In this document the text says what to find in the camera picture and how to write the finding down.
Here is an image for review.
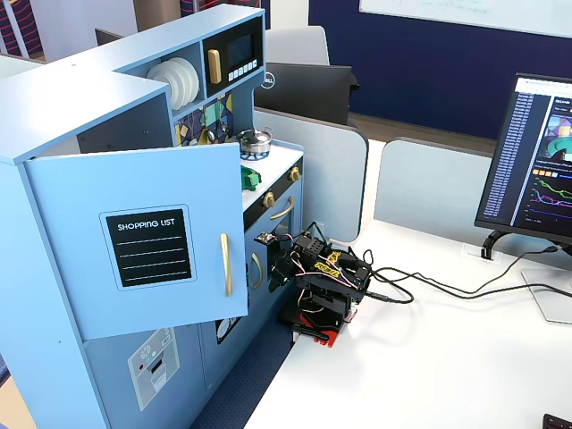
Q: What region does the black toy microwave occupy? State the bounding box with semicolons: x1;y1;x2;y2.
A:
202;16;265;98

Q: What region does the gold dishwasher handle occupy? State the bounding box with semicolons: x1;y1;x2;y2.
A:
250;252;264;290

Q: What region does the grey desk divider panel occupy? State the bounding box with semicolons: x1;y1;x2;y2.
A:
374;136;501;233
253;109;370;242

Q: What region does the black Dell monitor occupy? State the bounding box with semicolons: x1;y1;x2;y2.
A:
254;62;361;126

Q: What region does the gold oven handle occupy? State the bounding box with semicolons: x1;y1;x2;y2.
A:
269;196;295;221

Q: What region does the silver monitor stand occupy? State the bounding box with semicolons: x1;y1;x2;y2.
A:
520;243;572;325

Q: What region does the black power cable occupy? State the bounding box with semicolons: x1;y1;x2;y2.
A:
364;285;572;307

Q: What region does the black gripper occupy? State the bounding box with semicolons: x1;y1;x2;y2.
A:
267;236;309;294

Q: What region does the blue wooden toy kitchen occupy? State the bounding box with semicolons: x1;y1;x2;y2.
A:
0;4;306;429

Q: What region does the green recipient pot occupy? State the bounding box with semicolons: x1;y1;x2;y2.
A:
240;164;263;192

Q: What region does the white whiteboard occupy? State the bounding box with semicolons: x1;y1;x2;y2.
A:
358;0;572;39

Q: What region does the white toy plate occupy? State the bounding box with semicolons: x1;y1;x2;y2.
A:
146;62;187;111
178;56;201;102
169;58;194;106

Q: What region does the black computer monitor with graphs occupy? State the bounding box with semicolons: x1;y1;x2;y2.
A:
474;72;572;246

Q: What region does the blue shopping list fridge door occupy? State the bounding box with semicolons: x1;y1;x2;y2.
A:
24;141;249;341

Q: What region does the black camera cable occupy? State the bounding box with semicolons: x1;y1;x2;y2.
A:
361;244;559;299

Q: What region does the gold fridge door handle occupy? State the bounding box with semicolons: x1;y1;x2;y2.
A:
219;232;234;298

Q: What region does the steel pot with lid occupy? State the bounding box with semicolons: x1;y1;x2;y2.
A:
235;127;274;156

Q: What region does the gold microwave handle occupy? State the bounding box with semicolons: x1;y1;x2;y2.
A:
206;48;223;86

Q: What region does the red black base clamp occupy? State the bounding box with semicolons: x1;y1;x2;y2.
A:
292;312;345;349

